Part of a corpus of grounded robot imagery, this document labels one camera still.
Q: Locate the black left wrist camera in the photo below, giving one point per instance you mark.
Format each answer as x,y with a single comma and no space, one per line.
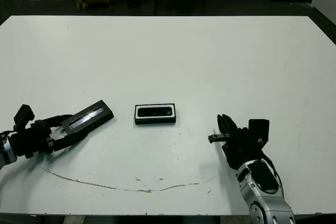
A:
23,115

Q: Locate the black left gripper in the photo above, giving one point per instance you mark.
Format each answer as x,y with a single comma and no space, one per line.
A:
34,140

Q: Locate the black slim camera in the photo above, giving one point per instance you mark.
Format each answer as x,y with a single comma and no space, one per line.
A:
155,111

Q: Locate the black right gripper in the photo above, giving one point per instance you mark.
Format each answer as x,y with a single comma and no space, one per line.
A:
241,148

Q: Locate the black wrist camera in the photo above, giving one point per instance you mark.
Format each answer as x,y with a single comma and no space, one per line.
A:
23,115
258,129

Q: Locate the black box white inside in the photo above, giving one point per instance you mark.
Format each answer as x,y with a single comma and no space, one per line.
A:
155,121

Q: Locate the black box lid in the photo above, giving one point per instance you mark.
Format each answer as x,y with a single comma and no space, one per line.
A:
92,121

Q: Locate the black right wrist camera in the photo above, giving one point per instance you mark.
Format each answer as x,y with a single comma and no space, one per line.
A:
258,129

